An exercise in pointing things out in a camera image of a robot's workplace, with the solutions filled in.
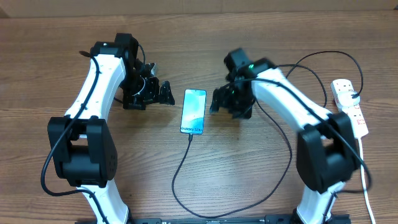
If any white power strip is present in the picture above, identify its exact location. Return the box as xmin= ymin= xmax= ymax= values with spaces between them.
xmin=330 ymin=79 xmax=369 ymax=139

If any blue Galaxy smartphone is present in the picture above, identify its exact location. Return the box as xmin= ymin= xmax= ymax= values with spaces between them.
xmin=180 ymin=89 xmax=206 ymax=135

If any white USB charger plug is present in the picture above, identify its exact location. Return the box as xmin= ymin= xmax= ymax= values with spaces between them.
xmin=336 ymin=91 xmax=361 ymax=109

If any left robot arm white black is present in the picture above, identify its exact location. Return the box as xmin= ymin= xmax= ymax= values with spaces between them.
xmin=40 ymin=33 xmax=175 ymax=223

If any black USB charging cable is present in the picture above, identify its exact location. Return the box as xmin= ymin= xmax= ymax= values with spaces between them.
xmin=171 ymin=50 xmax=364 ymax=219

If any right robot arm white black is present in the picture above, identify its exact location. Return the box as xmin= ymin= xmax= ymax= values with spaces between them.
xmin=210 ymin=48 xmax=369 ymax=223

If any white power strip cord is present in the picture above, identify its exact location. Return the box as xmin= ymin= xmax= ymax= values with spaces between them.
xmin=357 ymin=138 xmax=376 ymax=224

